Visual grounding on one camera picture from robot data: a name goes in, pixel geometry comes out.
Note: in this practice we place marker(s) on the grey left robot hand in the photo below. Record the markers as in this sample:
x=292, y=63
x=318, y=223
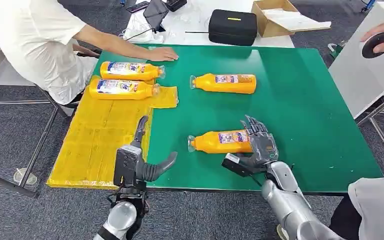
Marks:
x=127, y=165

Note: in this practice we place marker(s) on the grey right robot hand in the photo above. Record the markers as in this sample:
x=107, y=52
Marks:
x=263, y=145

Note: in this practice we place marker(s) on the black round disc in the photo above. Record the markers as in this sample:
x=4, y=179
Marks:
x=374, y=46

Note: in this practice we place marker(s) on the orange drink bottle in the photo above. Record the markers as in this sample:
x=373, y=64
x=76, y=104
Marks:
x=122, y=89
x=225, y=83
x=218, y=142
x=129, y=71

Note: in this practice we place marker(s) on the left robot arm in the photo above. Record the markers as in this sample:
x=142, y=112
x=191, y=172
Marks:
x=120, y=218

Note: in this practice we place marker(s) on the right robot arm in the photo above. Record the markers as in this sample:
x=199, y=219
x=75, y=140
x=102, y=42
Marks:
x=288, y=202

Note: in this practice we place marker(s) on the white plastic bag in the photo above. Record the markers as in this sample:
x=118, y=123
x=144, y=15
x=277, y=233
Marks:
x=139, y=30

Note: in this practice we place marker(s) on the yellow sheet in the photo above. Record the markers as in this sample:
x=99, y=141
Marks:
x=96, y=142

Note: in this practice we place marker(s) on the black tablet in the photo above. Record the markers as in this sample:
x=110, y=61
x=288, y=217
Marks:
x=155, y=13

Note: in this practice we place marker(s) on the green table mat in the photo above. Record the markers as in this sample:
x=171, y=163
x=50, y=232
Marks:
x=294, y=116

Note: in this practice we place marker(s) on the white side table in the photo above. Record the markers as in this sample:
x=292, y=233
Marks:
x=361, y=73

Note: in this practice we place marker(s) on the small black pouch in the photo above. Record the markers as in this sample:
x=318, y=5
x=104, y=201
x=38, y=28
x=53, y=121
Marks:
x=176, y=4

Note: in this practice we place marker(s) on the black smartphone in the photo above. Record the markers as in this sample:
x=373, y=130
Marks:
x=137, y=6

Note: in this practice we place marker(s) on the green and white floor stand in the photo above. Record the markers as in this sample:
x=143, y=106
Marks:
x=336, y=50

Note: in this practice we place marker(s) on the black zip case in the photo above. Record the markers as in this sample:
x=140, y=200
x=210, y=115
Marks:
x=232, y=28

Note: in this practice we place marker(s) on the white paper sheet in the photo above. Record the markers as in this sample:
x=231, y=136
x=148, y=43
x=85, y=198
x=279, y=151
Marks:
x=294, y=20

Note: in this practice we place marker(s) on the open cardboard box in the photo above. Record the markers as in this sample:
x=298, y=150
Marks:
x=265, y=26

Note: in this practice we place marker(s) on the person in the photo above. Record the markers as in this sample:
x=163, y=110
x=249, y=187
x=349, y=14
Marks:
x=377, y=208
x=36, y=39

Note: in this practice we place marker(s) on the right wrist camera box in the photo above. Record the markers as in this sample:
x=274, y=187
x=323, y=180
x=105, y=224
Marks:
x=233, y=165

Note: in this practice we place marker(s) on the grey metal table frame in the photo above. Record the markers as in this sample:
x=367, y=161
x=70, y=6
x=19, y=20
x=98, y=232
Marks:
x=36, y=149

